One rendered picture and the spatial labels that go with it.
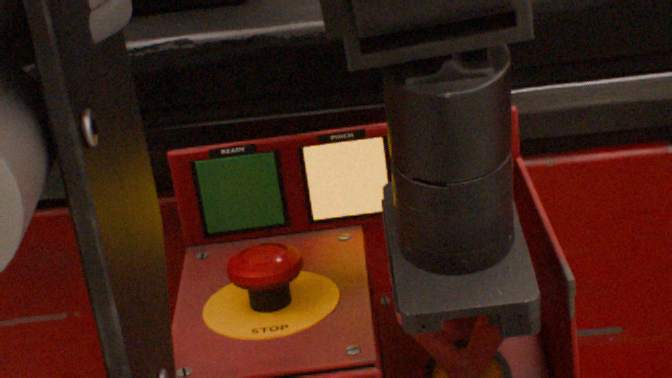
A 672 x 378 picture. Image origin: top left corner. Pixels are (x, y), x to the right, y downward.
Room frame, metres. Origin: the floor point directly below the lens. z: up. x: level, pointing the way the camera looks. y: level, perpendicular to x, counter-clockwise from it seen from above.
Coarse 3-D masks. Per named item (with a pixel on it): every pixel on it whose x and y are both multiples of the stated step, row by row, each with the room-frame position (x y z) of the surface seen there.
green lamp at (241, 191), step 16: (208, 160) 0.68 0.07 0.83; (224, 160) 0.68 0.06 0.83; (240, 160) 0.68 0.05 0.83; (256, 160) 0.68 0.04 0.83; (272, 160) 0.68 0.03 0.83; (208, 176) 0.68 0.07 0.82; (224, 176) 0.68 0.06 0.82; (240, 176) 0.68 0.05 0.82; (256, 176) 0.68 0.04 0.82; (272, 176) 0.68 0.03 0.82; (208, 192) 0.68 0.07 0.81; (224, 192) 0.68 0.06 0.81; (240, 192) 0.68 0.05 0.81; (256, 192) 0.68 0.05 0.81; (272, 192) 0.68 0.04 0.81; (208, 208) 0.68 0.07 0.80; (224, 208) 0.68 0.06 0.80; (240, 208) 0.68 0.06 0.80; (256, 208) 0.68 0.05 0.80; (272, 208) 0.68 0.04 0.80; (208, 224) 0.68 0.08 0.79; (224, 224) 0.68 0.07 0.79; (240, 224) 0.68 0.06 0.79; (256, 224) 0.68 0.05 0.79; (272, 224) 0.68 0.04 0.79
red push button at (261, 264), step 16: (240, 256) 0.60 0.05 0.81; (256, 256) 0.59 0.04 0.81; (272, 256) 0.59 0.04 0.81; (288, 256) 0.59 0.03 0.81; (240, 272) 0.58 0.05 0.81; (256, 272) 0.58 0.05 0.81; (272, 272) 0.58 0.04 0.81; (288, 272) 0.58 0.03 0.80; (256, 288) 0.58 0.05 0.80; (272, 288) 0.58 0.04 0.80; (288, 288) 0.59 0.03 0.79; (256, 304) 0.59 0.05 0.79; (272, 304) 0.59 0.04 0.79; (288, 304) 0.59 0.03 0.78
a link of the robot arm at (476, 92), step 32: (416, 64) 0.54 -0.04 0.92; (448, 64) 0.52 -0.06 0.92; (480, 64) 0.53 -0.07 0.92; (384, 96) 0.55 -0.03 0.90; (416, 96) 0.52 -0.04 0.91; (448, 96) 0.52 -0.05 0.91; (480, 96) 0.52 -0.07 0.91; (416, 128) 0.53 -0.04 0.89; (448, 128) 0.52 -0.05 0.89; (480, 128) 0.52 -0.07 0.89; (416, 160) 0.53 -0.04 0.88; (448, 160) 0.53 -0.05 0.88; (480, 160) 0.53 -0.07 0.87
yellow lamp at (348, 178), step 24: (336, 144) 0.68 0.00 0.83; (360, 144) 0.68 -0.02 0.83; (312, 168) 0.68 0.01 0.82; (336, 168) 0.68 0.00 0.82; (360, 168) 0.68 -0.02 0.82; (384, 168) 0.68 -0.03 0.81; (312, 192) 0.68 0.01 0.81; (336, 192) 0.68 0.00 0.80; (360, 192) 0.68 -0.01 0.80; (336, 216) 0.68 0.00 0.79
